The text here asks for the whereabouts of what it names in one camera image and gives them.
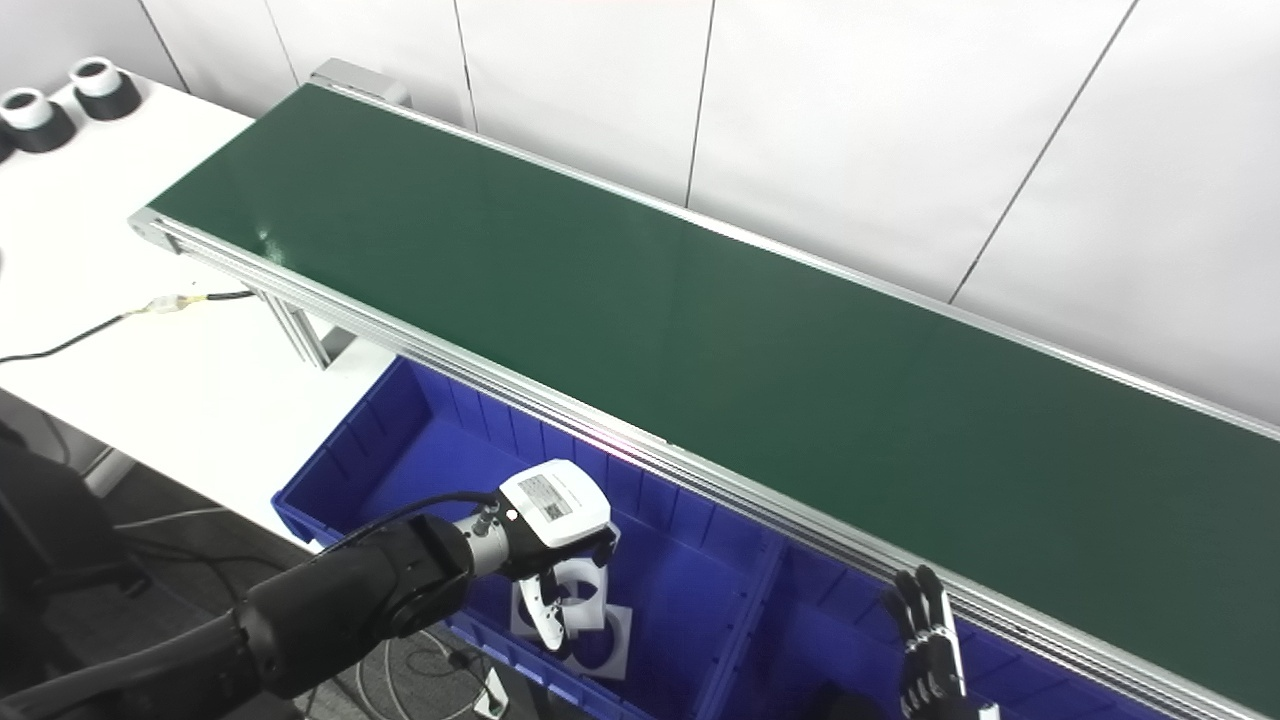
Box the aluminium conveyor leg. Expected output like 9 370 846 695
245 283 357 372

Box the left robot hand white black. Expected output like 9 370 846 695
497 459 621 651

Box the white square part with hole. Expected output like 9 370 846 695
560 602 634 682
512 558 607 641

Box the green conveyor belt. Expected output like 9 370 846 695
128 70 1280 720
150 83 1280 716

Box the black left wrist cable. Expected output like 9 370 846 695
320 490 501 561

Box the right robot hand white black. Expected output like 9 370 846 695
885 565 1001 720

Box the grey conveyor motor housing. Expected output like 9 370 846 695
310 58 413 109

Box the blue plastic bin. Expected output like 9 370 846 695
272 355 786 720
700 545 1181 720

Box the black white cup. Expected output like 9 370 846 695
0 87 77 154
68 57 144 122

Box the grey floor cable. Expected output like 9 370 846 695
355 628 483 720

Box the black power cable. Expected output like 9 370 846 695
0 290 257 367

